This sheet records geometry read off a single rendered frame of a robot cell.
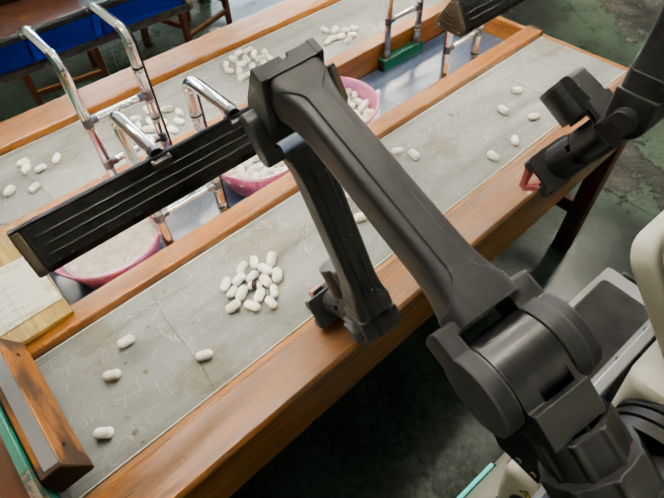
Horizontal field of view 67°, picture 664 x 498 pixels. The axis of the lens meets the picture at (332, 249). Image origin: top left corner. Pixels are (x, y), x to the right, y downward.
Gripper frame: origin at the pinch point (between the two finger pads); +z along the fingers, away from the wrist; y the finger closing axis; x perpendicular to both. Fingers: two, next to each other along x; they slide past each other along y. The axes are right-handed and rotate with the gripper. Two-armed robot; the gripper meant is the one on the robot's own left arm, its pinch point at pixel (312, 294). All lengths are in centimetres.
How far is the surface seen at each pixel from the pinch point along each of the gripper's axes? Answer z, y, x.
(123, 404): 6.1, 40.7, -2.9
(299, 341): -5.8, 9.1, 3.7
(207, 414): -5.8, 30.4, 3.5
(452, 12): -6, -59, -37
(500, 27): 37, -126, -23
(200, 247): 20.8, 10.4, -17.1
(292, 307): 2.2, 4.5, 0.5
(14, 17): 211, -11, -129
